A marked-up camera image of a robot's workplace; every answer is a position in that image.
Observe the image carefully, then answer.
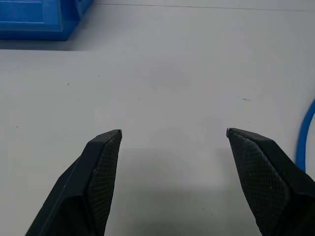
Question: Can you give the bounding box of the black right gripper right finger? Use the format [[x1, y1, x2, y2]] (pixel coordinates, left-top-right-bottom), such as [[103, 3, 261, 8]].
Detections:
[[225, 127, 315, 236]]

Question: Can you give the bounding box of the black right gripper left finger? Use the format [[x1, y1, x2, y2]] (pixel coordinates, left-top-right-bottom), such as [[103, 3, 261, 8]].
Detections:
[[25, 129, 123, 236]]

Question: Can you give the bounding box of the blue plastic storage bin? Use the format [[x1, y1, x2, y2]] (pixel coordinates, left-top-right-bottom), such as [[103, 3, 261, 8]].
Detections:
[[0, 0, 95, 42]]

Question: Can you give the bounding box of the blue cable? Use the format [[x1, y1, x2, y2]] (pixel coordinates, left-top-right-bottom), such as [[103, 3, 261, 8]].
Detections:
[[295, 98, 315, 173]]

